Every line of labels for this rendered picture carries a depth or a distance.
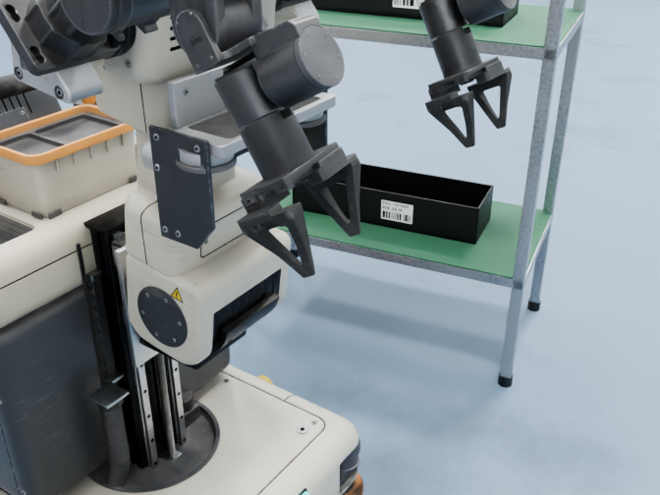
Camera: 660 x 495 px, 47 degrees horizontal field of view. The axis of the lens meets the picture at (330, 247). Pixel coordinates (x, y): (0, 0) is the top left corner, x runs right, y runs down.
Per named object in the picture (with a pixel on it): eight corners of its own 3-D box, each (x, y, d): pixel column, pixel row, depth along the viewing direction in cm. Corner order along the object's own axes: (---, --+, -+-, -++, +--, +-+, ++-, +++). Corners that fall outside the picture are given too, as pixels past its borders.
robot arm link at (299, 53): (230, 3, 77) (169, 20, 71) (308, -50, 70) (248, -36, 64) (281, 112, 80) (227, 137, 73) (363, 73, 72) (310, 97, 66)
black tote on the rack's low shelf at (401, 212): (292, 208, 235) (291, 175, 230) (315, 187, 249) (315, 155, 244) (475, 245, 215) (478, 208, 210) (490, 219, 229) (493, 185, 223)
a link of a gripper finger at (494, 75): (528, 117, 112) (507, 56, 111) (507, 131, 107) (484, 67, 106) (488, 129, 117) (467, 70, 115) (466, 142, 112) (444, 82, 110)
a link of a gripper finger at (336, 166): (389, 218, 82) (351, 138, 80) (358, 247, 76) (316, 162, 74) (341, 234, 86) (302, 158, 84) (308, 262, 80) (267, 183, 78)
